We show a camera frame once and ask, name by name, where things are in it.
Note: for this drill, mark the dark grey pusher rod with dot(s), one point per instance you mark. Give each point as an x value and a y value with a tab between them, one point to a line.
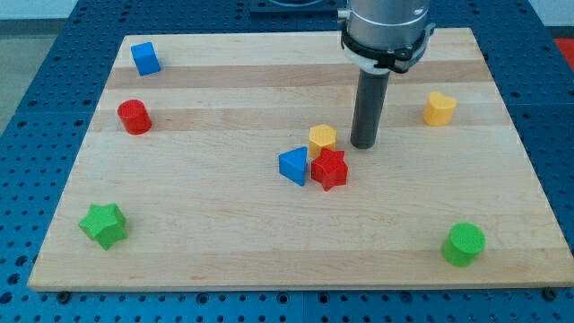
370	96

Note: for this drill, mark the yellow hexagon block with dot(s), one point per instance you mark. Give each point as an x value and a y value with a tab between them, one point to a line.
321	136

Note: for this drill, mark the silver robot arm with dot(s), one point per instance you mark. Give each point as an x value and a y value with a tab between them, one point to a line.
381	37

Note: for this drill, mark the wooden board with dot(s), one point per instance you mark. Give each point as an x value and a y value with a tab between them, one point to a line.
206	208

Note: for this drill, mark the yellow heart block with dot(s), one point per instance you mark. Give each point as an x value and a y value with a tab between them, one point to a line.
439	109

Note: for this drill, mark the red star block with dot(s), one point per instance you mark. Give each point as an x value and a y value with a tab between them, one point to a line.
329	169

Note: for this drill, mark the blue triangle block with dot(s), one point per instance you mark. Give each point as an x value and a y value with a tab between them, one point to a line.
293	165

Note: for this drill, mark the green cylinder block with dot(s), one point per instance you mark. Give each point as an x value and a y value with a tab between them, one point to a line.
465	241

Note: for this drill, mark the blue cube block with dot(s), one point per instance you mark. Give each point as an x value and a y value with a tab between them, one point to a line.
145	58

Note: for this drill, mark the red cylinder block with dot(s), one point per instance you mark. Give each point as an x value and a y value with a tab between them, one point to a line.
134	117

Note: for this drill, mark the green star block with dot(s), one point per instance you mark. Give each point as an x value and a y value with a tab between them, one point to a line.
105	224

